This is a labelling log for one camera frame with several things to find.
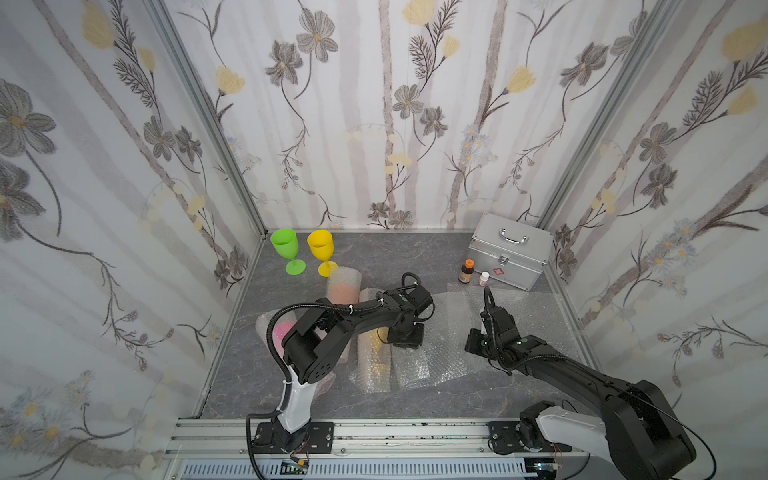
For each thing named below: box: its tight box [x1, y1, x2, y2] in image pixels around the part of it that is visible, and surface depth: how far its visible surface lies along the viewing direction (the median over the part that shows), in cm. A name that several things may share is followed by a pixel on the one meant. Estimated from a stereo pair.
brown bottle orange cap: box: [458, 258, 475, 284], surface depth 103 cm
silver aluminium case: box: [468, 212, 553, 292], surface depth 100 cm
